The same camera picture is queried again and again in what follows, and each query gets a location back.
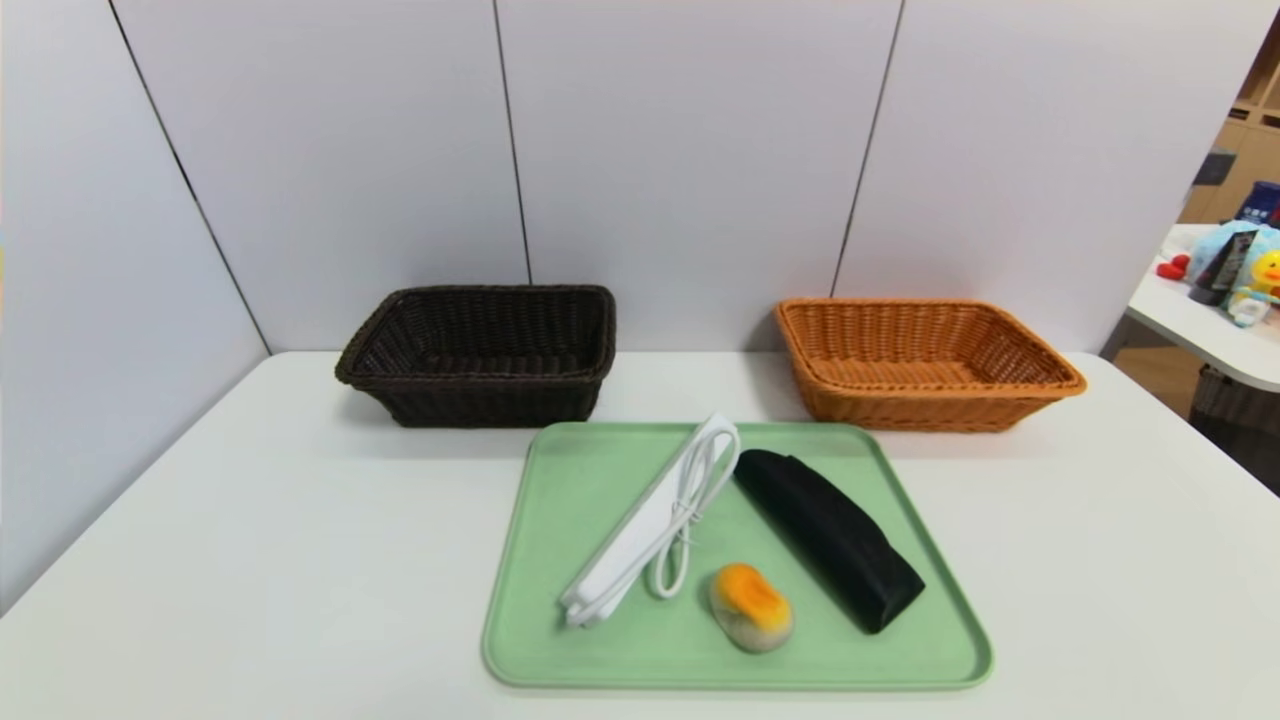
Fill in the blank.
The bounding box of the black fabric pouch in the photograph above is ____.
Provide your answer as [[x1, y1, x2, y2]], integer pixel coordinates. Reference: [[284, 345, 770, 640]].
[[733, 448, 927, 636]]

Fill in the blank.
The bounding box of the orange and white food item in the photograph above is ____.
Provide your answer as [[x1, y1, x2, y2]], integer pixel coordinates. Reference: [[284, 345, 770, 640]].
[[708, 562, 796, 654]]

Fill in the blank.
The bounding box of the dark brown wicker basket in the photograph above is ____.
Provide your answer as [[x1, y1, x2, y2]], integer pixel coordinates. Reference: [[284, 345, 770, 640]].
[[335, 285, 617, 429]]

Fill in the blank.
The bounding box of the orange wicker basket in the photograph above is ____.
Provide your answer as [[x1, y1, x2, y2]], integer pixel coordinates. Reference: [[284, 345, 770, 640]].
[[775, 297, 1089, 433]]

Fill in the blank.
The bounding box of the light green plastic tray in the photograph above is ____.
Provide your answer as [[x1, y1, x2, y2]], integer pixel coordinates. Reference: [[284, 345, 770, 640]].
[[482, 420, 996, 693]]

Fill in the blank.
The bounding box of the white side table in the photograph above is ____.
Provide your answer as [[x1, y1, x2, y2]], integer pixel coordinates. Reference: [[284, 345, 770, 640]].
[[1127, 222, 1280, 393]]

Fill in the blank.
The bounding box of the black tube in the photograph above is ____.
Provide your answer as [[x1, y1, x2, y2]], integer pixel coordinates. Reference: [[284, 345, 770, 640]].
[[1188, 230, 1259, 306]]

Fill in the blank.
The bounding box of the grey wicker bin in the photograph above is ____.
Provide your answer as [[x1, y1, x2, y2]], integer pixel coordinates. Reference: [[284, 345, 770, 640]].
[[1190, 365, 1280, 496]]

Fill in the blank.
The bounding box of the yellow duck toy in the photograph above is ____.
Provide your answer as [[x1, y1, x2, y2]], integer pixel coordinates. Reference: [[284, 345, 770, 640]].
[[1230, 250, 1280, 311]]

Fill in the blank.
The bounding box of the dark blue box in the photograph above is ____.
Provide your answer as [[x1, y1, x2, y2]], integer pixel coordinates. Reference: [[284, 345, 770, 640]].
[[1237, 180, 1280, 229]]

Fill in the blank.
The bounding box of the wooden shelf unit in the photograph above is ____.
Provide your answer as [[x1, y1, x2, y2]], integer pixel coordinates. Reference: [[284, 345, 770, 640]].
[[1180, 20, 1280, 226]]

